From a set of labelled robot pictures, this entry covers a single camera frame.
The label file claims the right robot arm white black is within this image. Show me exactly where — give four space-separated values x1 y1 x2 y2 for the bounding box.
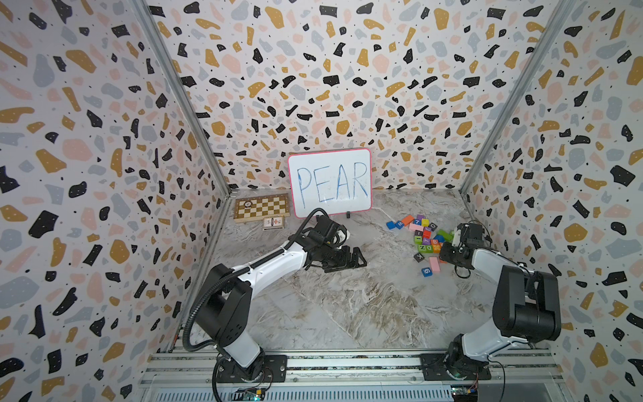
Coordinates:
440 221 562 371

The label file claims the orange block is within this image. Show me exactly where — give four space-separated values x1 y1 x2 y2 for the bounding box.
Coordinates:
400 215 415 226

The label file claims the green block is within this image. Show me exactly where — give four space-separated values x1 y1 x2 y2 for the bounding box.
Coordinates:
435 229 454 242

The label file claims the pink flat block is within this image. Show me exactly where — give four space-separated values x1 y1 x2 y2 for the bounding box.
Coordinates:
430 257 440 274

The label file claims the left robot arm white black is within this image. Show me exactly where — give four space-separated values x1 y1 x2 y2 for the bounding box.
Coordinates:
182 208 367 378

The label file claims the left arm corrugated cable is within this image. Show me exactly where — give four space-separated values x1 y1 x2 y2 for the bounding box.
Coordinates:
182 207 330 353

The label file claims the wooden chessboard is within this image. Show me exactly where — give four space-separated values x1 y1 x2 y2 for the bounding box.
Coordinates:
234 194 291 223

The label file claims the playing card box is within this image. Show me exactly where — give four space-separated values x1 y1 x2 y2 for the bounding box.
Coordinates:
263 216 285 230

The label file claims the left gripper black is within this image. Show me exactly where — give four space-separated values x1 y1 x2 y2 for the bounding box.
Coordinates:
320 245 369 272

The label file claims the whiteboard with pink frame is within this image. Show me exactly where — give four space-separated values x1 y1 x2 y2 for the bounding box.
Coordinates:
287 148 373 219

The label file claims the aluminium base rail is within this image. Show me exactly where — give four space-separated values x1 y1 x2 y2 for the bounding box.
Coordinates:
132 349 573 401

